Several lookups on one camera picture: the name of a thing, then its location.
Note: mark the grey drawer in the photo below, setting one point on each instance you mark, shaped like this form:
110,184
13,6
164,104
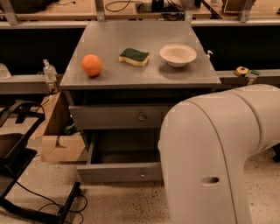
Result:
122,156
93,117

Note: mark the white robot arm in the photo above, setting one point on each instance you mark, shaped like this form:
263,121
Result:
204,144

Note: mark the grey drawer cabinet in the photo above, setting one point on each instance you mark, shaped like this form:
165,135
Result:
120,83

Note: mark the grey top drawer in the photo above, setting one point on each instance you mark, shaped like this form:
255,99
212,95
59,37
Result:
93,117

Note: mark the green yellow sponge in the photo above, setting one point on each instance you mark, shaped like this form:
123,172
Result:
134,57

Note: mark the white bowl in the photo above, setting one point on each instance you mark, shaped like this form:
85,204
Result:
177,55

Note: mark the orange fruit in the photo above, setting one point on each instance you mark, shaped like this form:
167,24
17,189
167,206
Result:
91,65

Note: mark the cardboard box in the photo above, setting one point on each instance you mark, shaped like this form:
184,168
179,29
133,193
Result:
57,145

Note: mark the small white pump bottle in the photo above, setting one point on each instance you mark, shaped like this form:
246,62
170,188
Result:
209,54

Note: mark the clear sanitizer bottle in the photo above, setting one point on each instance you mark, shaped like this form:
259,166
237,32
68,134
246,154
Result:
49,70

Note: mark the small green object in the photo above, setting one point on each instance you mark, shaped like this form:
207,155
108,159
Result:
255,72

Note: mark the black chair frame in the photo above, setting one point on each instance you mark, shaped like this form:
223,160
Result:
14,159

